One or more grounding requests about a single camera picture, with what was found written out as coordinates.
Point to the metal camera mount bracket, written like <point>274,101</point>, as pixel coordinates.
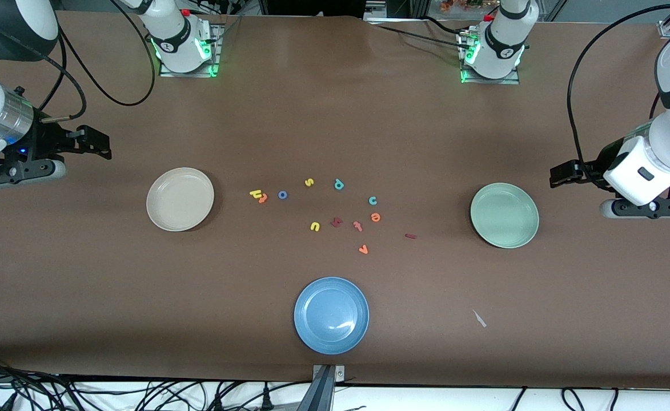
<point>339,374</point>

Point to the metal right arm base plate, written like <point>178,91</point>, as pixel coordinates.
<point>189,75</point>

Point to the pale green round plate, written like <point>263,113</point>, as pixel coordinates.
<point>504,215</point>

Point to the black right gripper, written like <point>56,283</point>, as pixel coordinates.
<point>47,138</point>

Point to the orange dried flowers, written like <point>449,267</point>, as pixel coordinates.
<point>460,4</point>

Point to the blue round plate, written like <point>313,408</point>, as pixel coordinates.
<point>331,315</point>

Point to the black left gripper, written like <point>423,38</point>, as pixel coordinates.
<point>596,167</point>

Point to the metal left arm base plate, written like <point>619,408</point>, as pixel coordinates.
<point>489,81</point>

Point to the beige brown round plate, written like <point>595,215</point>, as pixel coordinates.
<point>180,199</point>

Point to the white paper scrap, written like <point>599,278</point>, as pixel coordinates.
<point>479,318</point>

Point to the brown table cover mat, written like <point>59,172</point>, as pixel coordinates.
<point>334,114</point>

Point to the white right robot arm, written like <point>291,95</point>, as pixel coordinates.
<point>175,40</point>

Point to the black power plug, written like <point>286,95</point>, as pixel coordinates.
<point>266,398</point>
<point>219,401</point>

